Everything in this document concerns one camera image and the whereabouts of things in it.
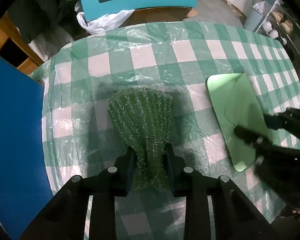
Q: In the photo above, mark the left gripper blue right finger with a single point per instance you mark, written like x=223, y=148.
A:
x=174, y=168

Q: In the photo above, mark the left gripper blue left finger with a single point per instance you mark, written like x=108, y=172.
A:
x=124, y=175

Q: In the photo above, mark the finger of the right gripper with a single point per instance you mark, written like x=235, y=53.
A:
x=289, y=120
x=252, y=137

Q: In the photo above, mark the white green plastic pouch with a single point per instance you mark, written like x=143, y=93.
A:
x=235, y=104

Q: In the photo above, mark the green sparkly knit cloth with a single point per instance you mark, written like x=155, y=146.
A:
x=142, y=117

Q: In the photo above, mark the green checkered tablecloth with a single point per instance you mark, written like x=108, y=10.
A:
x=146, y=84

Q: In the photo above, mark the grey shoe rack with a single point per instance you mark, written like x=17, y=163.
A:
x=281, y=24

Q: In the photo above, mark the open cardboard shoe box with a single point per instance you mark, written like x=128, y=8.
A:
x=24, y=185

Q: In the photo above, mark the white plastic bag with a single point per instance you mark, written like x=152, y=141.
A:
x=104, y=23

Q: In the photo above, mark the brown cardboard box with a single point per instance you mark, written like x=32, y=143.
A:
x=159, y=14

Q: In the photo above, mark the hanging dark jackets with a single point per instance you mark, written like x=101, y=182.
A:
x=46, y=25

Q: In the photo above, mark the wooden louvered wardrobe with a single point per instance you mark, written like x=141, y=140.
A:
x=14, y=50

